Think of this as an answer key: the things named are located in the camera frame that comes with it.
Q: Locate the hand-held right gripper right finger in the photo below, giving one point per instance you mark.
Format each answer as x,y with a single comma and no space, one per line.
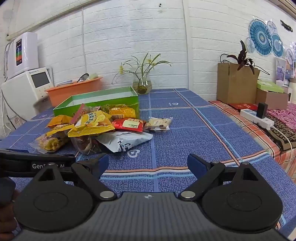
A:
194,165

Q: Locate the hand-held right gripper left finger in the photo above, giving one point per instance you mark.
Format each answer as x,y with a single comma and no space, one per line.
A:
103,165

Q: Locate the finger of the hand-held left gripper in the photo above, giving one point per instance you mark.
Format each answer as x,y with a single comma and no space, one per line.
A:
23,168
34,155

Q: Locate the clear packet of yellow snacks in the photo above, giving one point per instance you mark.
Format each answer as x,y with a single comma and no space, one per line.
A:
50,143

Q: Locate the clear packet of dark snacks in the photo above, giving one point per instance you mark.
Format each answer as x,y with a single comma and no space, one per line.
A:
83,145

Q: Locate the white snack packet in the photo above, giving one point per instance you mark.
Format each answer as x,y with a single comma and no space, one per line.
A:
124,141

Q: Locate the yellow chip packet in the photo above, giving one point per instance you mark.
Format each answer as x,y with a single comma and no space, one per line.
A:
92,126

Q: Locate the red packet with pale label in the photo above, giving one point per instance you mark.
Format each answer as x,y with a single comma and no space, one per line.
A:
129,125

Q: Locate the small clear cookie packet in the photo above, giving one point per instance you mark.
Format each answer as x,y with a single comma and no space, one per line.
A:
158,124

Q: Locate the yellow cake packet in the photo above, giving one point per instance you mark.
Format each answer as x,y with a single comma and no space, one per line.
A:
122,112

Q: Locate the pink snack packet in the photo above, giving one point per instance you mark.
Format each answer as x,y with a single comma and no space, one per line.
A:
79,113

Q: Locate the green cardboard box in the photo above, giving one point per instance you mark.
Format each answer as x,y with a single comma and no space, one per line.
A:
104,99

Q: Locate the person's left hand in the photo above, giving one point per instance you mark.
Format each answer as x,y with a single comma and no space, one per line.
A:
7,222

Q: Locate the blue checked tablecloth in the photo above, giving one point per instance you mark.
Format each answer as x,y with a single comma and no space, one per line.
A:
185,139

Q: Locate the orange plaid cloth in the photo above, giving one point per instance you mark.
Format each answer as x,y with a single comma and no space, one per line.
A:
231,118

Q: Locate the white appliance with screen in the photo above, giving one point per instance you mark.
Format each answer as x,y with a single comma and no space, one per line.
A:
20,90

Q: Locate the orange plastic basin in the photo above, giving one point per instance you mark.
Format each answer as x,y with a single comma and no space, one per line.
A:
69,91

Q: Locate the white power strip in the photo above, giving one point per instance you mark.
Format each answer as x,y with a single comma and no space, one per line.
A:
251,115

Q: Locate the red booklet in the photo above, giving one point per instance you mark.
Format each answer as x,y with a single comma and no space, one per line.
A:
242,106

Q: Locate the black power adapter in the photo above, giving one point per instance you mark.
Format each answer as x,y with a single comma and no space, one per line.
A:
261,110

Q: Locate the brown paper bag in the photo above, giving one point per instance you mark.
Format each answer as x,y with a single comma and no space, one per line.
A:
233,85

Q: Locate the pale green sponge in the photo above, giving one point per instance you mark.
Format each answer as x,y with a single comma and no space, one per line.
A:
93,76

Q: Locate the metal bowl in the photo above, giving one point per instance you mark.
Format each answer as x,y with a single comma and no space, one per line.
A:
83,77

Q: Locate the dark patterned cloth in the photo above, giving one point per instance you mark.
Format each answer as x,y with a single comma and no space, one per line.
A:
283,134

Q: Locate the brown cardboard box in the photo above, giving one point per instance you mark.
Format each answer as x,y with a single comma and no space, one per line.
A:
270,99

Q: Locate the pink patterned cloth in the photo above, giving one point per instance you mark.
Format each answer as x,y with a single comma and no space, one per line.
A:
283,115

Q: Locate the white water purifier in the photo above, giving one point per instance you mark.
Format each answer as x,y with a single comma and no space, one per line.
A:
25,53

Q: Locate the glass vase with plant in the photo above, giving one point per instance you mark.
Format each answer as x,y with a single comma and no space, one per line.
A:
144,63

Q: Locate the green lidded box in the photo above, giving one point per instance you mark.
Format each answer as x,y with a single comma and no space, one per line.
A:
271,86

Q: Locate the dark purple plant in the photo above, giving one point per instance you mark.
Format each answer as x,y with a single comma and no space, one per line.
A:
242,56

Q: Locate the white thermos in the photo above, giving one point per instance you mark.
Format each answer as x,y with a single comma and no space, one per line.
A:
293,92

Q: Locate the large blue paper fan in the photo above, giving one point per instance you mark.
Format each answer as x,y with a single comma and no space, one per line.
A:
260,37

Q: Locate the medium blue paper fan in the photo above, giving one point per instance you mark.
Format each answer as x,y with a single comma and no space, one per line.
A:
277,45

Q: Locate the small pale paper fan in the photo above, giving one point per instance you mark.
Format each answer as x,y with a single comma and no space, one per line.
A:
272,27

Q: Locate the wall pictures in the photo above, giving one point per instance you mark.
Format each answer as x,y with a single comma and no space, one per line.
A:
285,69

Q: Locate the white wall pipe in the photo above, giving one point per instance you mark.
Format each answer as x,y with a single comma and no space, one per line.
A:
57,19

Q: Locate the black wall sign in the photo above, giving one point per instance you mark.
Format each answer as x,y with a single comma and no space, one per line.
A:
286,25

